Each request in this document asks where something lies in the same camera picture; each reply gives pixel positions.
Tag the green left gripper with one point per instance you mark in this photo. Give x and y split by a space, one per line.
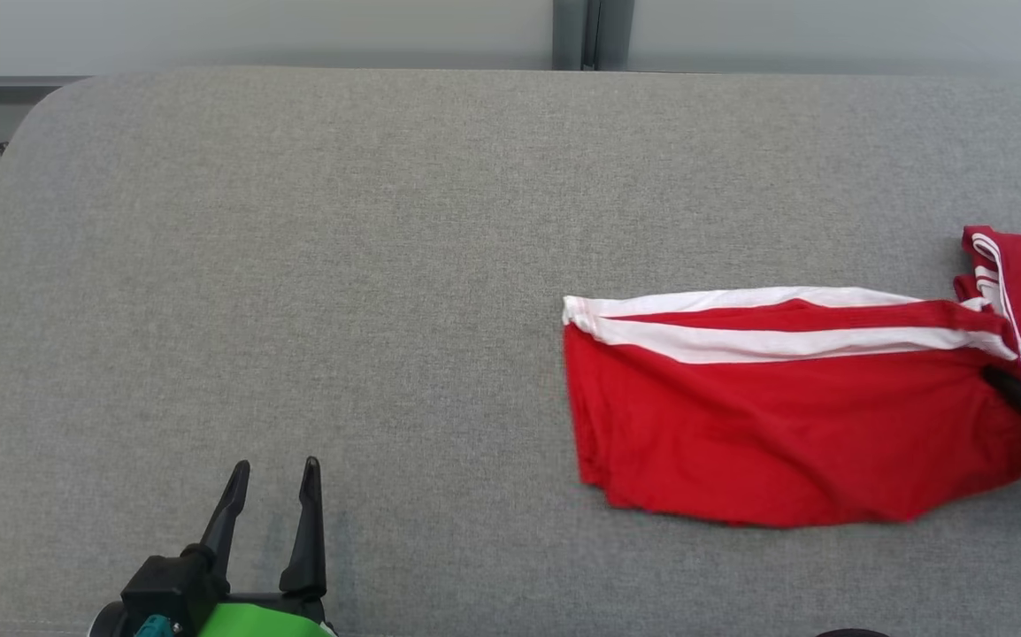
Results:
272 621

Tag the red garment wide white stripes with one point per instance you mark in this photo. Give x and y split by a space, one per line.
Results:
785 425

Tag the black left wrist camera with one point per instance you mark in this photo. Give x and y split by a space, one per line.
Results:
165 588

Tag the double aluminium frame post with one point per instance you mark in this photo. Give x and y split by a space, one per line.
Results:
568 35

